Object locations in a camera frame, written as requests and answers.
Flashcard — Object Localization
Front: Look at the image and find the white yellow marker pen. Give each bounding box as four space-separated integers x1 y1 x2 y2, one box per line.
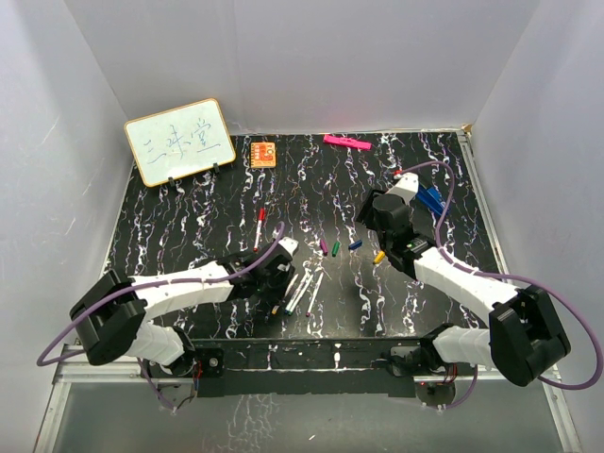
271 274 299 315

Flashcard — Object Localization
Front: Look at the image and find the white red marker pen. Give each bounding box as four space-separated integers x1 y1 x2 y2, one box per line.
253 220 262 252

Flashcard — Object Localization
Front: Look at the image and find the yellow pen cap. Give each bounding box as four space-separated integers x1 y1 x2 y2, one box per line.
373 251 386 265

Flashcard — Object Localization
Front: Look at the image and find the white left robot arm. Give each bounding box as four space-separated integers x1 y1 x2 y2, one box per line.
70 241 295 377

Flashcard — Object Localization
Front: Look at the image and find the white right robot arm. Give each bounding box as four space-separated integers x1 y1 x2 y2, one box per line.
357 190 571 387

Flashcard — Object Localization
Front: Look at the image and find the white blue marker pen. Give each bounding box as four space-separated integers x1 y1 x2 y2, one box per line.
285 273 310 314

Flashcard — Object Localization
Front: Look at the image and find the white green marker pen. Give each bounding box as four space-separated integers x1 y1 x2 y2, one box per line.
288 275 313 316

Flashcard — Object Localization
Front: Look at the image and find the blue pen cap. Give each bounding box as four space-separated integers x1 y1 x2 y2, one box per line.
348 240 362 250

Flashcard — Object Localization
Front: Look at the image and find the white magenta marker pen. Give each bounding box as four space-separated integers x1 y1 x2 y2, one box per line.
306 272 325 317

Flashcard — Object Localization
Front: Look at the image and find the green pen cap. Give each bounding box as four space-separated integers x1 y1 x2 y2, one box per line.
331 241 341 258

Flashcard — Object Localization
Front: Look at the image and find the blue stapler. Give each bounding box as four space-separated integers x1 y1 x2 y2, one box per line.
416 184 445 217

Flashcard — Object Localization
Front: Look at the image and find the yellow framed whiteboard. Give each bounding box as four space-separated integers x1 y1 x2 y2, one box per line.
124 98 236 188

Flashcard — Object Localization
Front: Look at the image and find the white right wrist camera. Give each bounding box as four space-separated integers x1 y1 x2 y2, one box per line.
387 173 420 205

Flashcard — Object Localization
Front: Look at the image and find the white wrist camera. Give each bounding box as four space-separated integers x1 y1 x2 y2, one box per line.
387 173 420 205
273 229 299 261

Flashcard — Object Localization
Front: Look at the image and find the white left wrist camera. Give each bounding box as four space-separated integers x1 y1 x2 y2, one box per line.
273 229 299 261

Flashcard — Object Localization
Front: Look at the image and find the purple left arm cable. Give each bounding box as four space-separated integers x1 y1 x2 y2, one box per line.
36 221 287 411

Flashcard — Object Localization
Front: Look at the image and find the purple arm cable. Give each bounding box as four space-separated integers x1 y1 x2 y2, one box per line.
36 221 287 411
394 160 604 410

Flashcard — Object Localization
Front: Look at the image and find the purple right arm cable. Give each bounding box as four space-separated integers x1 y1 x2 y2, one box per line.
394 160 604 410

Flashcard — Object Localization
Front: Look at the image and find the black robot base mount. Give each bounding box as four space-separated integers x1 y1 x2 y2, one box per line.
145 337 473 398

